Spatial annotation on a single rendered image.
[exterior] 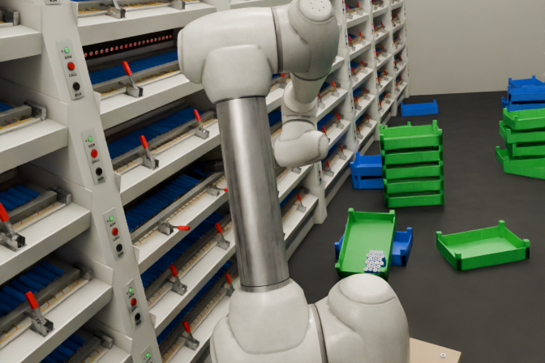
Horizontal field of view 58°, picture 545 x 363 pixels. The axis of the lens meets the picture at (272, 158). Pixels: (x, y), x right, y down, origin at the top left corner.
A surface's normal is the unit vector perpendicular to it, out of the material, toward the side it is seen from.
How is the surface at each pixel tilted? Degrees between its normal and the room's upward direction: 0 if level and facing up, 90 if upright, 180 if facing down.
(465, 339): 0
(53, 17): 90
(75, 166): 90
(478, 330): 0
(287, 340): 67
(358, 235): 28
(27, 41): 111
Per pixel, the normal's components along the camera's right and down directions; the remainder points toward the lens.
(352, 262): -0.30, -0.68
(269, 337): 0.01, -0.05
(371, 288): 0.00, -0.96
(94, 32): 0.90, 0.34
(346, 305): -0.48, -0.41
